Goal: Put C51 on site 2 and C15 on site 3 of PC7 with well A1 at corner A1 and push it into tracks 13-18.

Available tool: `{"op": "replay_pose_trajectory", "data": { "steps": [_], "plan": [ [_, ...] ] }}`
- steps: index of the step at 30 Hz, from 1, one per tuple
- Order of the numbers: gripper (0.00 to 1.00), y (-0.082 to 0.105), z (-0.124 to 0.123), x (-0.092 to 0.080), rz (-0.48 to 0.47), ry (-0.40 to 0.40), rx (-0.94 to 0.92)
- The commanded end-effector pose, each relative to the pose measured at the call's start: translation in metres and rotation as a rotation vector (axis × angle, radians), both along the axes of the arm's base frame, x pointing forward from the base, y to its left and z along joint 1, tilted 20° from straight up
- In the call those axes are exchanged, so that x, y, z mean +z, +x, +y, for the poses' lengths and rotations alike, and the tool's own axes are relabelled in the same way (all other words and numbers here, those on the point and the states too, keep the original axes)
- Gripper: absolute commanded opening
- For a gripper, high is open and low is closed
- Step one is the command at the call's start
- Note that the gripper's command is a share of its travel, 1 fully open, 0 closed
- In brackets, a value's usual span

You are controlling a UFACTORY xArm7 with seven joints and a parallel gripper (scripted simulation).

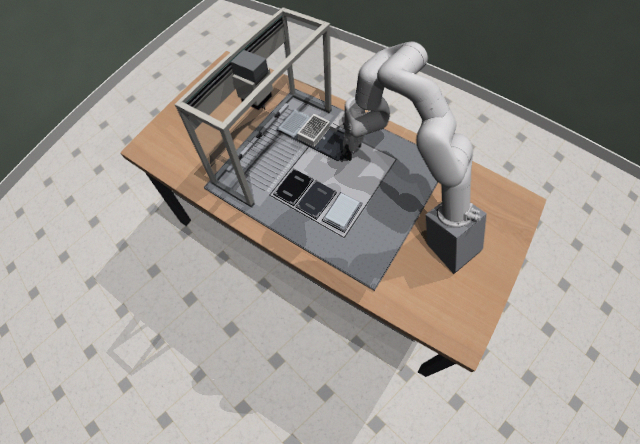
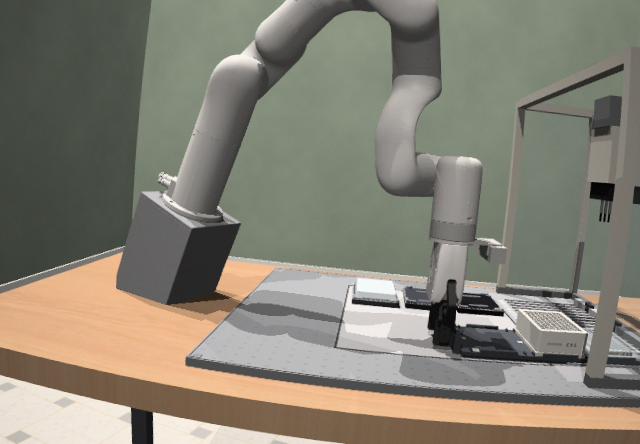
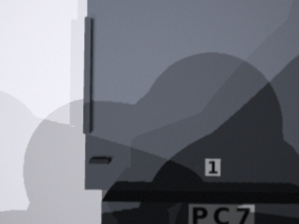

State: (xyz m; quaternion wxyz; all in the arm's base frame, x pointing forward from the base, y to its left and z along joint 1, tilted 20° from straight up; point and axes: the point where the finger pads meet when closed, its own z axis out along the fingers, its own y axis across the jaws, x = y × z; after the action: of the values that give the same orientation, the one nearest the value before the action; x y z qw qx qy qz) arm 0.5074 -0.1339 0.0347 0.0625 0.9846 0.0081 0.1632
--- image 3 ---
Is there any dark grey plate carrier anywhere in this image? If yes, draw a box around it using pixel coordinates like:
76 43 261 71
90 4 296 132
83 0 299 224

